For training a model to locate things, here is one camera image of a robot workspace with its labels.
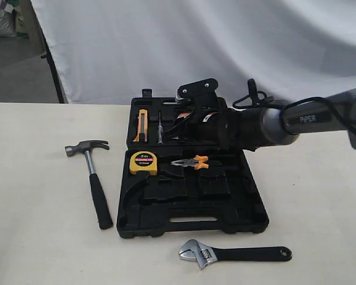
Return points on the clear tester screwdriver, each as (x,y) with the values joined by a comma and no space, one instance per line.
(159,129)

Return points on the black plastic tool case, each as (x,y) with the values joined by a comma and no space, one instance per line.
(223,197)

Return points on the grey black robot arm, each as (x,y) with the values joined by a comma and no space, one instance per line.
(265,121)

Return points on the claw hammer black grip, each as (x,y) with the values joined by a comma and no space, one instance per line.
(99,199)

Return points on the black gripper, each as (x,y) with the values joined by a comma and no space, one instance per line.
(188,128)

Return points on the black backdrop stand pole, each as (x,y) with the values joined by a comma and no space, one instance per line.
(47,55)

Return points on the orange utility knife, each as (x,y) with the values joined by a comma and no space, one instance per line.
(142,128)

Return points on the orange handled pliers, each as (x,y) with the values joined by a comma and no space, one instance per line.
(198,162)

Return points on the white sack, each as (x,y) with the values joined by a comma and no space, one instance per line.
(7,22)

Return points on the adjustable wrench black handle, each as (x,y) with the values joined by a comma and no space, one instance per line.
(204,255)

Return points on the yellow tape measure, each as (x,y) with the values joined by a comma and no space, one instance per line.
(143,161)

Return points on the white backdrop cloth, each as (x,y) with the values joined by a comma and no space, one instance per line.
(106,52)

